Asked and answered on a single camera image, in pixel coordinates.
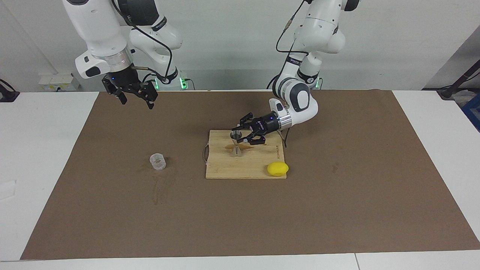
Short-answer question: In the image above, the small clear glass cup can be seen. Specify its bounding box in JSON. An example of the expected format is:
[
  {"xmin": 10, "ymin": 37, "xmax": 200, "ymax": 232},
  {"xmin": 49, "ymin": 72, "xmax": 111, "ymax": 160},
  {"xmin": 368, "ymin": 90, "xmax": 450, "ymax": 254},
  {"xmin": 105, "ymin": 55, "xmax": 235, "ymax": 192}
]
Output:
[{"xmin": 149, "ymin": 153, "xmax": 167, "ymax": 171}]

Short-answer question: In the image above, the wooden cutting board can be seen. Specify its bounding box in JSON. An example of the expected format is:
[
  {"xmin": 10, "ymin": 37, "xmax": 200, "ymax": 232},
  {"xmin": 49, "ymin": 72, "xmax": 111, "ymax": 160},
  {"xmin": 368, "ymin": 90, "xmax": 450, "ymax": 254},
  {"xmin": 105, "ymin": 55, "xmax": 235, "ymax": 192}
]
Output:
[{"xmin": 204, "ymin": 130, "xmax": 287, "ymax": 180}]

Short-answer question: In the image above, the blue crate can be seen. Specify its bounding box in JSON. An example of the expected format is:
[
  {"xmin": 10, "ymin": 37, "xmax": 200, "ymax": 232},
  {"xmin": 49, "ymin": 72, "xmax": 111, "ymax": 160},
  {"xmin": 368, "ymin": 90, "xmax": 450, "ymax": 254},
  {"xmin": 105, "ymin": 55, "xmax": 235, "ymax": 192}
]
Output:
[{"xmin": 461, "ymin": 102, "xmax": 480, "ymax": 132}]

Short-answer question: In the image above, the yellow lemon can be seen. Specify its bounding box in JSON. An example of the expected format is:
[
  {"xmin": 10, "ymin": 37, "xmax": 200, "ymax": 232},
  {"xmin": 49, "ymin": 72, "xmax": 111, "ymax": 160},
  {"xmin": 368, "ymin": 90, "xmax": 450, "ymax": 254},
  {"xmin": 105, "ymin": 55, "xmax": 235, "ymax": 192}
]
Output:
[{"xmin": 267, "ymin": 162, "xmax": 290, "ymax": 177}]

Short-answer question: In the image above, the black tripod stand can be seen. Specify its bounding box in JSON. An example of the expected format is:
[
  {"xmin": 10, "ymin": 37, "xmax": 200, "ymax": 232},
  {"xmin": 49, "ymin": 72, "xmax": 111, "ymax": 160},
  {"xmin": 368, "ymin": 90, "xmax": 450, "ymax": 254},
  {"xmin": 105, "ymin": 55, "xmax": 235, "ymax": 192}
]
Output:
[{"xmin": 437, "ymin": 60, "xmax": 480, "ymax": 100}]

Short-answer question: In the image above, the brown table mat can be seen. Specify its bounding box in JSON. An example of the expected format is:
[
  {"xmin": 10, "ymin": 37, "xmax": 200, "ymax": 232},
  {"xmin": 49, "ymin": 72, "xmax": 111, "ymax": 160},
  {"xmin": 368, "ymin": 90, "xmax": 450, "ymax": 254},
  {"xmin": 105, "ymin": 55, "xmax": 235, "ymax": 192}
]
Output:
[{"xmin": 20, "ymin": 89, "xmax": 480, "ymax": 260}]

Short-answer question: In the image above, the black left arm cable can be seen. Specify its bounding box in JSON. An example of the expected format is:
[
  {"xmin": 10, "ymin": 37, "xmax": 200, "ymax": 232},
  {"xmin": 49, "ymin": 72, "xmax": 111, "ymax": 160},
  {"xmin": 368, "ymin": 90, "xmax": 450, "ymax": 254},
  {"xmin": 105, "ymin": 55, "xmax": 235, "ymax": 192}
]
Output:
[{"xmin": 276, "ymin": 0, "xmax": 310, "ymax": 148}]

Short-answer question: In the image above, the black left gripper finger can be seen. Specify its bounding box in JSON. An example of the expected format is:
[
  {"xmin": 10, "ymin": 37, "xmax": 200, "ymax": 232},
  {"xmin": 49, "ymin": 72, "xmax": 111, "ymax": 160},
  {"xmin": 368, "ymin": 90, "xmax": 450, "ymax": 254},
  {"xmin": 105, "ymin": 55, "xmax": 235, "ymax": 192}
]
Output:
[
  {"xmin": 243, "ymin": 131, "xmax": 267, "ymax": 146},
  {"xmin": 232, "ymin": 112, "xmax": 260, "ymax": 132}
]

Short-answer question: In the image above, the white tape patch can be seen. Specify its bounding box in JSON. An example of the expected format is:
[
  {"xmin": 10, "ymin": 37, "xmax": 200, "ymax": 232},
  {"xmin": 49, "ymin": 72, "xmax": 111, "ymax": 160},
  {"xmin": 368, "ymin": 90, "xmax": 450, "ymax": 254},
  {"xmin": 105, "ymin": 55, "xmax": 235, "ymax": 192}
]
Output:
[{"xmin": 0, "ymin": 180, "xmax": 17, "ymax": 200}]

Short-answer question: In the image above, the black right base cable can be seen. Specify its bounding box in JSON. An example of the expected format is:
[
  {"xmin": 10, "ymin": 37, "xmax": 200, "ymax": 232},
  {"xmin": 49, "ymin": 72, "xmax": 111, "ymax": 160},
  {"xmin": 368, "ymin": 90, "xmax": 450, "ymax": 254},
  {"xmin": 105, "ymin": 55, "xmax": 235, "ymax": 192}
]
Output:
[{"xmin": 144, "ymin": 72, "xmax": 196, "ymax": 90}]

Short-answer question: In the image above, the black stand base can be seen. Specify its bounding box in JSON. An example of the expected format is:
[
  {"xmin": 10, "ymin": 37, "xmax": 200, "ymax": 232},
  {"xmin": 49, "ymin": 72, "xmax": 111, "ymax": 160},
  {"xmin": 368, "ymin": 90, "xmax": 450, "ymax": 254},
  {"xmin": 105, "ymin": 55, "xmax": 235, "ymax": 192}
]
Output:
[{"xmin": 0, "ymin": 79, "xmax": 20, "ymax": 102}]

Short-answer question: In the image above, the white power socket box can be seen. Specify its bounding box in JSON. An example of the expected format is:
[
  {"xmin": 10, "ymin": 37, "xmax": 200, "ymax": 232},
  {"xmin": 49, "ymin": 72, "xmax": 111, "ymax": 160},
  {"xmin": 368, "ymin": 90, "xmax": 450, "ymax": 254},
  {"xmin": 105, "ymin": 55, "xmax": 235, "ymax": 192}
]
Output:
[{"xmin": 39, "ymin": 72, "xmax": 80, "ymax": 92}]

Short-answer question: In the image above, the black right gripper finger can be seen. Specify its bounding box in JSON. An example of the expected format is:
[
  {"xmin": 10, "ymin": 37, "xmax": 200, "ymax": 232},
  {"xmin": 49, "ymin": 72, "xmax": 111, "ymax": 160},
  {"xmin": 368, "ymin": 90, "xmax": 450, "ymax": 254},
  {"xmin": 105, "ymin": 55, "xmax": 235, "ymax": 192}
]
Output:
[
  {"xmin": 129, "ymin": 81, "xmax": 158, "ymax": 110},
  {"xmin": 102, "ymin": 77, "xmax": 127, "ymax": 105}
]

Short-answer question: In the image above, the steel double jigger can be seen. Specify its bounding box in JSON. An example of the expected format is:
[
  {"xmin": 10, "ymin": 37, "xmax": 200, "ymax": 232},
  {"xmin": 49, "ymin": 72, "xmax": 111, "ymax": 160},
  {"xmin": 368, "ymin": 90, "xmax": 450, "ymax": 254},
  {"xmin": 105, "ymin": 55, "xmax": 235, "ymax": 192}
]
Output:
[{"xmin": 229, "ymin": 130, "xmax": 244, "ymax": 156}]

